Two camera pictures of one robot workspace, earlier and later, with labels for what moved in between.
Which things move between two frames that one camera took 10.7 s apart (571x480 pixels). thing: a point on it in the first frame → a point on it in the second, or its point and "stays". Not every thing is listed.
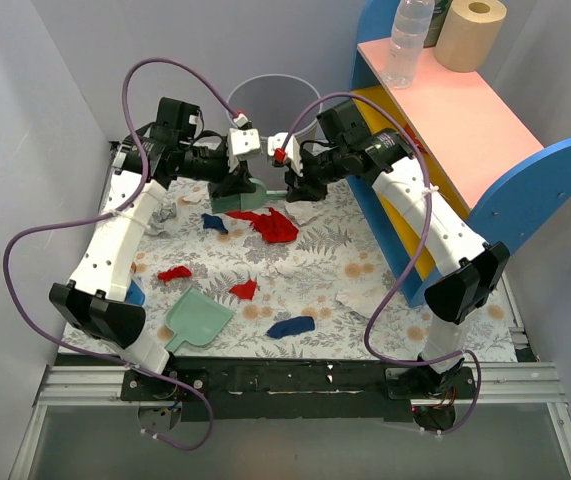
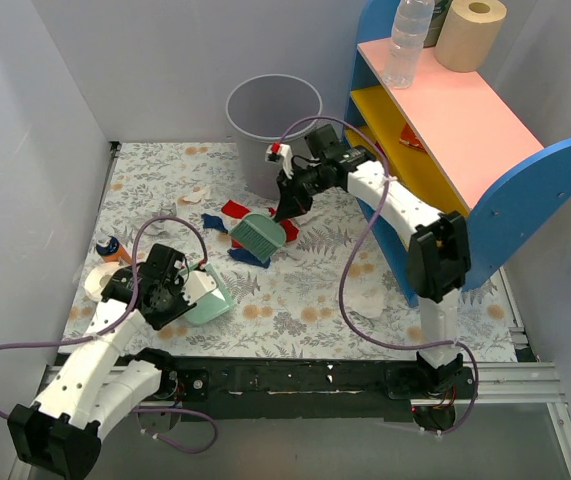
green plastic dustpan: [196, 318] → [211, 306]
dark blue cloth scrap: [213, 222] stays
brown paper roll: [469, 30] stays
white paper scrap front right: [363, 302] stays
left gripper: [235, 179] → [185, 304]
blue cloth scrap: [290, 326] → [243, 255]
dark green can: [437, 21] stays
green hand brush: [253, 199] → [259, 235]
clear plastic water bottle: [409, 29] stays
